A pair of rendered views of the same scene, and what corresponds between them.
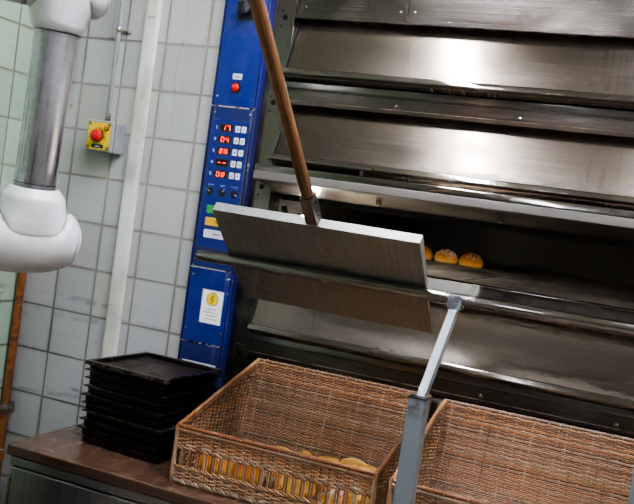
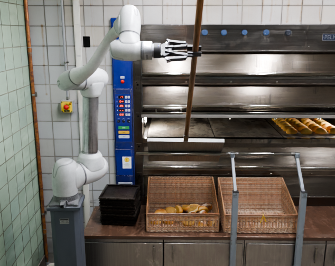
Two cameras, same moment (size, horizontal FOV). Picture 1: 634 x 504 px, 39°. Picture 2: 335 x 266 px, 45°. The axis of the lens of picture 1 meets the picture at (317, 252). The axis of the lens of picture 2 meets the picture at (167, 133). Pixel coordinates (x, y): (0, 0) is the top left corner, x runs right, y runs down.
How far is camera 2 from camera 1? 1.37 m
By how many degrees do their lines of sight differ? 23
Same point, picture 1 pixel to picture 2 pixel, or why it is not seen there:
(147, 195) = not seen: hidden behind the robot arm
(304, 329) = (164, 163)
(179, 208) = (104, 128)
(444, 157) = (206, 98)
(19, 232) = (93, 171)
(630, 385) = (275, 161)
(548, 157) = (241, 94)
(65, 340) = not seen: hidden behind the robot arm
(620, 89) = (263, 69)
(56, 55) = (95, 106)
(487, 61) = (217, 63)
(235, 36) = (118, 62)
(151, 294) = not seen: hidden behind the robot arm
